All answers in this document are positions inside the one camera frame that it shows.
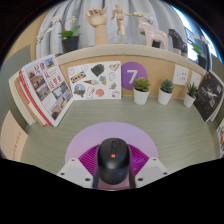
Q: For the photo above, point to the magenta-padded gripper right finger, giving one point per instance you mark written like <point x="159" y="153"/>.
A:
<point x="151" y="170"/>

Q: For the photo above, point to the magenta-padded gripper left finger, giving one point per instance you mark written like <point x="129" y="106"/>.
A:
<point x="75" y="171"/>

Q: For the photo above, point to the black computer mouse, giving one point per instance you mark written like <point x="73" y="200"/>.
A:
<point x="113" y="160"/>

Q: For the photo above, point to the purple mouse pad with wrist rest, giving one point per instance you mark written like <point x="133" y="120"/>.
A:
<point x="100" y="131"/>

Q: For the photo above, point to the beige booklet with red text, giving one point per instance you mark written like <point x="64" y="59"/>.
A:
<point x="11" y="138"/>

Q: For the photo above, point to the succulent in white pot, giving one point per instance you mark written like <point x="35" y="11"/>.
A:
<point x="141" y="96"/>
<point x="164" y="97"/>
<point x="189" y="100"/>

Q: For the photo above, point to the white book with photo cover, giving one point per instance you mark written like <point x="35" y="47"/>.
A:
<point x="50" y="88"/>

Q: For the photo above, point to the black cover book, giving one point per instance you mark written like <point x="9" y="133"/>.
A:
<point x="207" y="95"/>

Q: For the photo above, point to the white sticker sheet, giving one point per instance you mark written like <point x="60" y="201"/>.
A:
<point x="95" y="80"/>

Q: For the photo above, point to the round purple number sign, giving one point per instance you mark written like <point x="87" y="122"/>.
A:
<point x="133" y="75"/>

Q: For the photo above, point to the thick white book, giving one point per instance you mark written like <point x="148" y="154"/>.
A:
<point x="15" y="93"/>

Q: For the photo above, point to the white orchid in black pot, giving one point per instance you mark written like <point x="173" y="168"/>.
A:
<point x="70" y="44"/>
<point x="201" y="61"/>
<point x="156" y="43"/>

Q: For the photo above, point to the wooden desk shelf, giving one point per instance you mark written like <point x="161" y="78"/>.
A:
<point x="116" y="51"/>

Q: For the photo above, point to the black horse figure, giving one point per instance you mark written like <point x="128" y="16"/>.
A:
<point x="176" y="40"/>

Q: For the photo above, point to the pink horse figure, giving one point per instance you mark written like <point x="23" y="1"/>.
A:
<point x="155" y="33"/>

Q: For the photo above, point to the window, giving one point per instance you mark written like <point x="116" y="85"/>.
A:
<point x="191" y="30"/>

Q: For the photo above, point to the wooden hand model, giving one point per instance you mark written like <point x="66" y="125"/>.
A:
<point x="98" y="23"/>

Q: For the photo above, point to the wooden mannequin figure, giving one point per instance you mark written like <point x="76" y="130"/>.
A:
<point x="119" y="21"/>

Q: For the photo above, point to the grey curtain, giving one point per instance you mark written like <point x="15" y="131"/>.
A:
<point x="76" y="10"/>

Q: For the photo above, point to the white wall socket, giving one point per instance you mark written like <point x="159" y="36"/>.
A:
<point x="180" y="75"/>
<point x="196" y="79"/>

